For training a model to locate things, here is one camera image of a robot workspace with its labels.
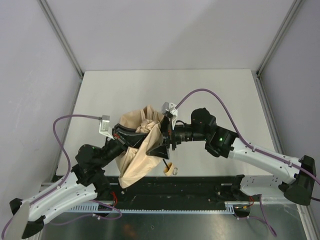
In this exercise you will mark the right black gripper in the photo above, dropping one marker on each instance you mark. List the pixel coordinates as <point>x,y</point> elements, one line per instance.
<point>169,135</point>

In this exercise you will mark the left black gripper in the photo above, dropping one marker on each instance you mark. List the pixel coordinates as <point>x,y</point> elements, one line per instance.
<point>118,136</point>

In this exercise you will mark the beige folding umbrella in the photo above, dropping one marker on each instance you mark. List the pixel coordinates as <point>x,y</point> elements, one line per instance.
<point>134,164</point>

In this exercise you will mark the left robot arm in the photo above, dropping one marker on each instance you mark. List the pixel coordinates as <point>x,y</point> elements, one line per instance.
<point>85,181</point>

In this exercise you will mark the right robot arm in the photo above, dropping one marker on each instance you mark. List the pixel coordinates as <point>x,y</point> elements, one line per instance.
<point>294,177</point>

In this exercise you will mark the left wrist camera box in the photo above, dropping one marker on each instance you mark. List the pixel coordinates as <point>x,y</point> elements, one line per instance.
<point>104,126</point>

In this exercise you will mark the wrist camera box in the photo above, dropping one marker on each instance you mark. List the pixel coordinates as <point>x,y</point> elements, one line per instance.
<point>169,110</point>
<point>104,126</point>

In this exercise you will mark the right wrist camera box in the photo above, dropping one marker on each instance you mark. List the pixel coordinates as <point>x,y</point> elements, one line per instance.
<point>169,110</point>

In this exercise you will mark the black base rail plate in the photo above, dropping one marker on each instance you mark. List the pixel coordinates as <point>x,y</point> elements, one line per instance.
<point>176,193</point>

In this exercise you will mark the left aluminium frame post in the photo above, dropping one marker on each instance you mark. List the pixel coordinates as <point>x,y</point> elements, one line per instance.
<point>52,20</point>

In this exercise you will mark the aluminium frame post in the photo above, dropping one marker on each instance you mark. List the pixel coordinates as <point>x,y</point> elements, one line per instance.
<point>280,34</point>
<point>52,20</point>

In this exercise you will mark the right aluminium frame post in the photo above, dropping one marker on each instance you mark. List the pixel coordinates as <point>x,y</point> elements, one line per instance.
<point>280,34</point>

